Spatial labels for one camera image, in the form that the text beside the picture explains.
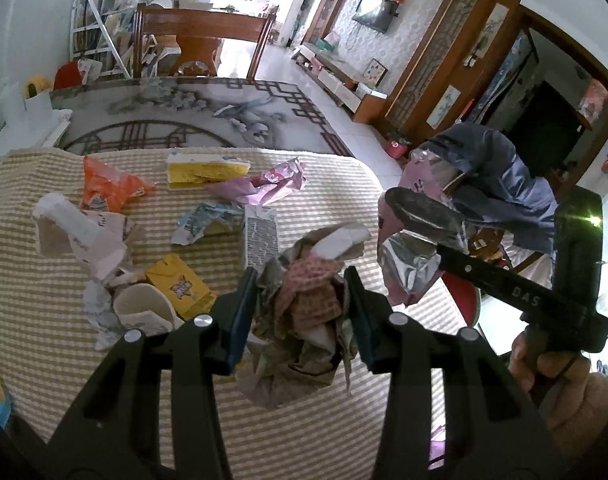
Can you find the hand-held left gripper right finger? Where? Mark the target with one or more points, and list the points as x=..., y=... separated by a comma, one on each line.
x=360, y=322

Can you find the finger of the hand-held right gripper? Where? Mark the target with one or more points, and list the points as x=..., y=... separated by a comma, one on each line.
x=493, y=277

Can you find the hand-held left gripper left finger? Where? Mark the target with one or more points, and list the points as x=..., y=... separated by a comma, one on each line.
x=241, y=312

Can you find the brown paper wad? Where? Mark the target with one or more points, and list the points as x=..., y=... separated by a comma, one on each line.
x=304, y=320

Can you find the white carton with black print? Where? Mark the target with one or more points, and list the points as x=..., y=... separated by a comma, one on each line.
x=260, y=240

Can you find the pink silver foil bag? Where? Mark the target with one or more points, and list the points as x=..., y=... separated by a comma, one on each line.
x=408, y=265

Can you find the orange plastic wrapper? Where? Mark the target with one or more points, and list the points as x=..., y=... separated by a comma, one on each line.
x=109, y=185

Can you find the person's right hand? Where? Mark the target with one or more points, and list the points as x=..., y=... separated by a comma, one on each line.
x=548, y=372

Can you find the red stool with green rim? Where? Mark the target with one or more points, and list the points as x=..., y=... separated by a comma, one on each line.
x=464, y=300

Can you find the yellow snack box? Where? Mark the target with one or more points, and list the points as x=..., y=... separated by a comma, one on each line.
x=181, y=287

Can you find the blue white wrapper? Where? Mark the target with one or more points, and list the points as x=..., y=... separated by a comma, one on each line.
x=204, y=220

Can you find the white paper cup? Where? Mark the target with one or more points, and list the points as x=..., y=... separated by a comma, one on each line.
x=141, y=305

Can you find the crumpled pink wrapper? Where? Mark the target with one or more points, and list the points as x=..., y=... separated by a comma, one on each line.
x=264, y=182

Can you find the crumpled white wrapper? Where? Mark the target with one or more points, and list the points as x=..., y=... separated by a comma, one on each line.
x=96, y=310

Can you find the yellow packet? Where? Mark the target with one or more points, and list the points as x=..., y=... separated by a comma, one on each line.
x=199, y=170

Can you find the red bucket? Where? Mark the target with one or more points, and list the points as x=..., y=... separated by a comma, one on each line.
x=397, y=149

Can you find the white pink paper bag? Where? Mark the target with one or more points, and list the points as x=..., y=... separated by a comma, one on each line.
x=84, y=240

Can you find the beige checked tablecloth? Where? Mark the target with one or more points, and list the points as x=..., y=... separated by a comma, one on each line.
x=44, y=335

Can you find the grey patterned rug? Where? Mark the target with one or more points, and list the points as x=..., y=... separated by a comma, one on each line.
x=194, y=115

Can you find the framed picture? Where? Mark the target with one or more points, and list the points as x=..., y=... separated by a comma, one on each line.
x=376, y=72

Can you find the wooden partition screen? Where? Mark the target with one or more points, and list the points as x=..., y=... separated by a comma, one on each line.
x=443, y=45

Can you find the white wooden tv cabinet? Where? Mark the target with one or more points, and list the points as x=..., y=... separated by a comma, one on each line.
x=344, y=82

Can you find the white box with yellow item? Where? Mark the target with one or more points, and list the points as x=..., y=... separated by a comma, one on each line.
x=34, y=115

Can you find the wooden chair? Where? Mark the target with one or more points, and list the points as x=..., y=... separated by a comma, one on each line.
x=204, y=25

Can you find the red plastic stool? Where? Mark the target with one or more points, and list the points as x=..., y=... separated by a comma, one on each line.
x=66, y=77

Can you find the white metal rack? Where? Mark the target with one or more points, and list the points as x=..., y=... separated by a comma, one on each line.
x=101, y=25

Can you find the wall television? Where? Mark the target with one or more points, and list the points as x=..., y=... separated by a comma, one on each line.
x=373, y=15

